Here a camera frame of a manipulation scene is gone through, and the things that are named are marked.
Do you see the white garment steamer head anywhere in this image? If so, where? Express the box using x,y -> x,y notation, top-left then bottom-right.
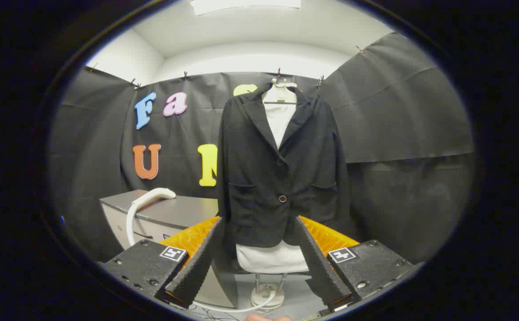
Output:
131,188 -> 177,210

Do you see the ceiling light panel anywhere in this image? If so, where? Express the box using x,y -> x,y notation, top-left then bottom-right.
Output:
190,0 -> 301,16

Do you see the row of backdrop clips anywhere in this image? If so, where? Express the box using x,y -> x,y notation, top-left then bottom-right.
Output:
88,45 -> 366,90

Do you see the black suit jacket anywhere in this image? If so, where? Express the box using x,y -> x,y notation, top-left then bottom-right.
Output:
217,82 -> 349,248

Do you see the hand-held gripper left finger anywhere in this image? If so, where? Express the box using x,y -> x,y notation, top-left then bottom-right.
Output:
99,216 -> 227,309

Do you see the black backdrop cloth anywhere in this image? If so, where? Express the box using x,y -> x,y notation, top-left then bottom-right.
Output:
48,31 -> 474,268

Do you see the cream plastic hanger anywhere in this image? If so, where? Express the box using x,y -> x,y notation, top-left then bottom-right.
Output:
263,78 -> 298,105

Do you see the garment steamer stand base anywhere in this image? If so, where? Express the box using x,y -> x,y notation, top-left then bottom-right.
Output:
251,273 -> 287,311

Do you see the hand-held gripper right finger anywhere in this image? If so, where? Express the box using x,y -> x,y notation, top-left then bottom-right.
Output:
294,215 -> 425,313

